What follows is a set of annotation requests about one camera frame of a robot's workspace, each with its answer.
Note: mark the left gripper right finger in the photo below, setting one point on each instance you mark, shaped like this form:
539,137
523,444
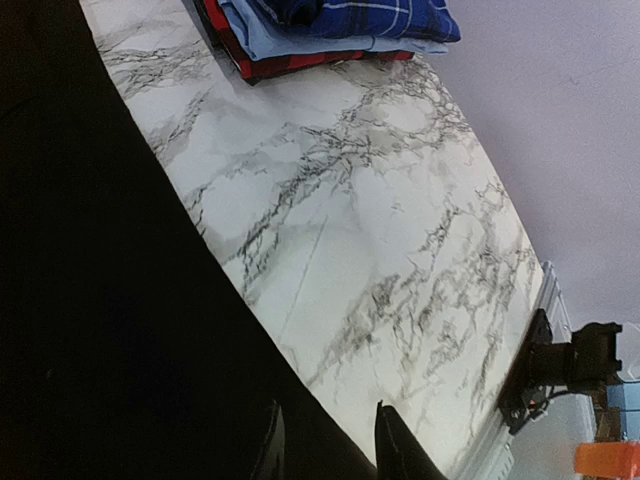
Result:
399,455

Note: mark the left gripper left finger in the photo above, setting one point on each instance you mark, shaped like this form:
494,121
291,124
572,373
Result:
266,441

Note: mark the black long sleeve shirt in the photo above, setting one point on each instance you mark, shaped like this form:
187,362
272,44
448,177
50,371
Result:
126,353

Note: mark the orange object beyond table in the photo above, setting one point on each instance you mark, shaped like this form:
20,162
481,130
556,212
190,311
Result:
608,460

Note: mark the blue box beyond table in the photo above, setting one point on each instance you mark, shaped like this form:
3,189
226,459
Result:
624,396

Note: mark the light blue folded shirt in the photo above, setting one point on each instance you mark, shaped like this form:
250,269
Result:
261,38

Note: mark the blue plaid folded shirt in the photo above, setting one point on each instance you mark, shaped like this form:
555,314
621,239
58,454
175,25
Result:
416,19

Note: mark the red plaid folded shirt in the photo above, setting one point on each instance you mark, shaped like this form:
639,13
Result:
218,32

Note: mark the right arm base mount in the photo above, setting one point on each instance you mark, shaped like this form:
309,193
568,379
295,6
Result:
519,393

